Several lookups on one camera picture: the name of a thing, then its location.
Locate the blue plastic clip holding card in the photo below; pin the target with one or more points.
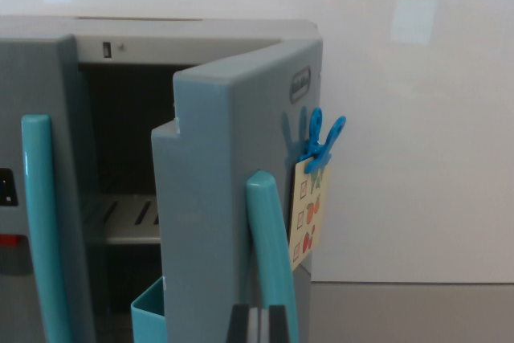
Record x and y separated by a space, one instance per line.
317 158

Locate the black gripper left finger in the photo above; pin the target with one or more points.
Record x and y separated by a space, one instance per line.
240 325

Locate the grey fridge door with dispenser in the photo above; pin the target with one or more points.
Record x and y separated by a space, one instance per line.
40 78

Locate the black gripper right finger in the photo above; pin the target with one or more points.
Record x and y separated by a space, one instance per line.
278 325

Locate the teal door bin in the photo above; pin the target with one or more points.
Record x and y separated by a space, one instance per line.
148 319

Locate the grey slotted fridge shelf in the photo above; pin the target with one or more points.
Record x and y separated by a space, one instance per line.
124 238

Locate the grey toy fridge body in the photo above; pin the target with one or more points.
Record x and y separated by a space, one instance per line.
180 46

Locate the cream shopping checklist card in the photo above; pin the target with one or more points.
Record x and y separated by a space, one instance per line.
301 234

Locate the black and red dispenser panel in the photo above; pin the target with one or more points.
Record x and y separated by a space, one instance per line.
6 186

